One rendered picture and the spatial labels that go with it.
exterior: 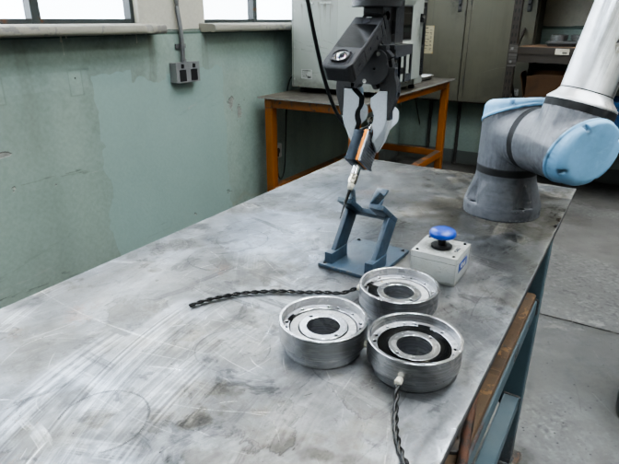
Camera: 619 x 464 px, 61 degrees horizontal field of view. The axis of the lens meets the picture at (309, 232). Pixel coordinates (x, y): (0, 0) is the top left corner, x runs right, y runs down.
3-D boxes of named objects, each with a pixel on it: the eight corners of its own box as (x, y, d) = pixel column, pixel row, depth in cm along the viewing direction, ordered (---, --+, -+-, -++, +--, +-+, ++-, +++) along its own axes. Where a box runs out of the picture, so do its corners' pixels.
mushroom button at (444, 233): (449, 266, 79) (451, 235, 77) (423, 260, 81) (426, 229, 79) (456, 256, 82) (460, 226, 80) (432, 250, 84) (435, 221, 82)
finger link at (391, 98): (402, 119, 75) (400, 53, 72) (397, 121, 74) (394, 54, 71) (372, 119, 77) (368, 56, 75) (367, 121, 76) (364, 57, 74)
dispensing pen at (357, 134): (325, 212, 76) (360, 106, 78) (337, 221, 79) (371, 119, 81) (338, 214, 75) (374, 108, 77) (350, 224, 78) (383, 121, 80)
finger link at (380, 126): (407, 146, 80) (404, 84, 78) (390, 154, 76) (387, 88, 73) (389, 146, 82) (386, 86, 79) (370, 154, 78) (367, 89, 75)
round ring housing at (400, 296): (447, 304, 73) (450, 277, 72) (420, 341, 65) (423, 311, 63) (378, 285, 78) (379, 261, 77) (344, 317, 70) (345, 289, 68)
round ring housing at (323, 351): (263, 358, 61) (262, 328, 60) (303, 316, 70) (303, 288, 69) (347, 383, 57) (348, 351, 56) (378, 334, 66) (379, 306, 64)
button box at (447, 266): (454, 287, 78) (458, 257, 76) (409, 276, 81) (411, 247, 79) (470, 267, 84) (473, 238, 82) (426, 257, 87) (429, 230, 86)
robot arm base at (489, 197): (473, 194, 119) (479, 151, 115) (545, 205, 112) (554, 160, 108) (453, 214, 107) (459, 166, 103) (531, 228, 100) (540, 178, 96)
